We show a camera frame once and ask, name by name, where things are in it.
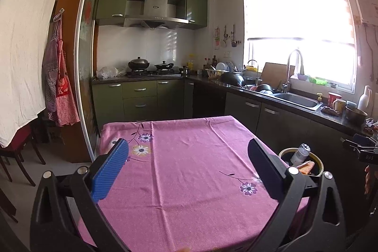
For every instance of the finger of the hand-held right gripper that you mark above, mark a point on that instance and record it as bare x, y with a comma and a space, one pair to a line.
353, 147
364, 140

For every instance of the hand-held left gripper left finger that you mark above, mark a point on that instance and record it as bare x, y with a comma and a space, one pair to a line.
110, 172

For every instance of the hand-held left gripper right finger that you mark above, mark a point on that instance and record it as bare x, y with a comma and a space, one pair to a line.
265, 169

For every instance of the yellow rim trash bin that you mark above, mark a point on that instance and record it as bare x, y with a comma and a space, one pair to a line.
288, 159

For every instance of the clear plastic bottle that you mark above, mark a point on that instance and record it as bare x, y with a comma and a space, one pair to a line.
299, 155

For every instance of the orange foam net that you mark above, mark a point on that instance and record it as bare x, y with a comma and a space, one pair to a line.
307, 167

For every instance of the person's right hand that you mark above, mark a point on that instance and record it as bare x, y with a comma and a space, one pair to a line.
369, 181

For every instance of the steel bowl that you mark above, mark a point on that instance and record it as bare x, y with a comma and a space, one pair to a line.
356, 116

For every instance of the white plastic bottle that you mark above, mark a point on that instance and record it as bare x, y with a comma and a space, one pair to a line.
363, 100

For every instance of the cream mug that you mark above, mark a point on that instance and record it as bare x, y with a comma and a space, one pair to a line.
339, 106

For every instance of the brown scrub cloth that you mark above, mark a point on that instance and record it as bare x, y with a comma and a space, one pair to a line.
330, 111

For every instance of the red mug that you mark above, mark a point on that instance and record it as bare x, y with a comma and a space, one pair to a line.
333, 97

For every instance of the soap pump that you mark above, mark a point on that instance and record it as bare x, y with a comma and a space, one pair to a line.
319, 98

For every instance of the steel sink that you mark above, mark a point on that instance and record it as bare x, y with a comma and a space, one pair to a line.
298, 100

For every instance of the pink floral tablecloth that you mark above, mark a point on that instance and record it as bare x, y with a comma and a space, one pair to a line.
192, 166

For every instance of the green sill item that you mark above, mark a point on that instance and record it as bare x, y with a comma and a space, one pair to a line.
318, 81

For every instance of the green base cabinet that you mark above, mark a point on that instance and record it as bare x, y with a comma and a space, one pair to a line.
138, 98

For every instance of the purple bowl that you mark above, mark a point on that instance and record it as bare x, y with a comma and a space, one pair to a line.
301, 77

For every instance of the large black wok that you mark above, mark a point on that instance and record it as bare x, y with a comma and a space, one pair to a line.
233, 79

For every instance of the wooden cutting board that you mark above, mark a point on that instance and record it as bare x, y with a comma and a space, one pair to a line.
274, 73

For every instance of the clear plastic bag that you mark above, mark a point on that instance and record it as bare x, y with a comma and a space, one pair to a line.
109, 72

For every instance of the thin curved faucet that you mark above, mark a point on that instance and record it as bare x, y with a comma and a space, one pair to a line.
257, 69

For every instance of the red wooden chair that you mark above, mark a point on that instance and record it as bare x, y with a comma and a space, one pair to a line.
14, 139

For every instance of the steel kitchen faucet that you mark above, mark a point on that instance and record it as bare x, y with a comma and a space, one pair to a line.
288, 69

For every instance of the gas stove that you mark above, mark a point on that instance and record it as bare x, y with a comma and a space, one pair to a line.
153, 73

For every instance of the dish rack with plates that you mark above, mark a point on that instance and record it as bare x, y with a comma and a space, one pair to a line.
220, 69

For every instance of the black lidded wok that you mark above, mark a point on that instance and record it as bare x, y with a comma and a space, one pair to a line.
138, 64

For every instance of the sliding glass door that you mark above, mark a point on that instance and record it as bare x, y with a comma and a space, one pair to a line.
87, 63

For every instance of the black lidded pan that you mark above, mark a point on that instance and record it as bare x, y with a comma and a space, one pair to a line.
164, 66

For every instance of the row of condiment bottles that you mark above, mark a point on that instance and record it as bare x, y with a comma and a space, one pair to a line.
210, 63

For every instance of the small black pot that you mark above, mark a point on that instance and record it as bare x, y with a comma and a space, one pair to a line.
184, 69

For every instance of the yellow oil bottle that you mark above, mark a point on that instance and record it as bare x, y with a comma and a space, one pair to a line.
191, 62

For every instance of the hanging kitchen utensils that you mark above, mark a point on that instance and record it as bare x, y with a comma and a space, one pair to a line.
227, 36

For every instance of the window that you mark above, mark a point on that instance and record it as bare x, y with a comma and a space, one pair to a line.
295, 18

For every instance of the white hanging sheet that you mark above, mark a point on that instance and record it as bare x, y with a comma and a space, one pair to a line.
26, 48

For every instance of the steel range hood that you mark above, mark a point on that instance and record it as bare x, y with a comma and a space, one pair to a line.
155, 8

